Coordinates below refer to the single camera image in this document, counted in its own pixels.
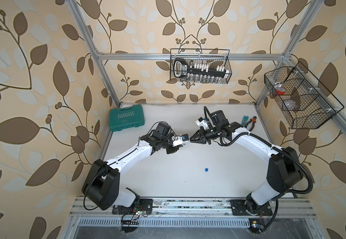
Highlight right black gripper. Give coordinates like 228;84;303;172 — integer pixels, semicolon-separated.
189;126;220;144

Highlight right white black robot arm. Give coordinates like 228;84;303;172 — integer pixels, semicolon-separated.
190;107;313;215

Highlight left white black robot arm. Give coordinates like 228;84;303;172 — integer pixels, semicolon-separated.
81;121;189;211

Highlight green plastic tool case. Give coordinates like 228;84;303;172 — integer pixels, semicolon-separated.
109;104;145;132

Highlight teal utility knife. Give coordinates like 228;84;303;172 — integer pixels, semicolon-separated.
241;116;249;127

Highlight orange black pliers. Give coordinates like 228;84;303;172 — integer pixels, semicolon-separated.
246;116;257;131

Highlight black socket holder set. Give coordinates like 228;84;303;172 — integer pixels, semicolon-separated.
171;58;232;78

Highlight red item in basket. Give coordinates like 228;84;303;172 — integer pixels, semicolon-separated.
273;83;287;96

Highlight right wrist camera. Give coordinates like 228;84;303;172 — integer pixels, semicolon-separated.
195;118;212;129

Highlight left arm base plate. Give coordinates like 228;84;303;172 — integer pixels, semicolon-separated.
112;198;153;216

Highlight black wire basket back wall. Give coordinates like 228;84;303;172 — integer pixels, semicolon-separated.
170;48;232;84

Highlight black wire basket wall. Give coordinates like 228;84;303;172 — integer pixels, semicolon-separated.
264;62;344;129
170;48;232;84

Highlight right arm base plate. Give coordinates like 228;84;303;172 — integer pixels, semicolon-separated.
230;199;273;216

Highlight aluminium front rail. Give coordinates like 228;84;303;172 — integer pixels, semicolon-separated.
69;197;317;219

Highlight black wire basket right wall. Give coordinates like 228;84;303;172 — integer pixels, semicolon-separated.
264;62;344;129

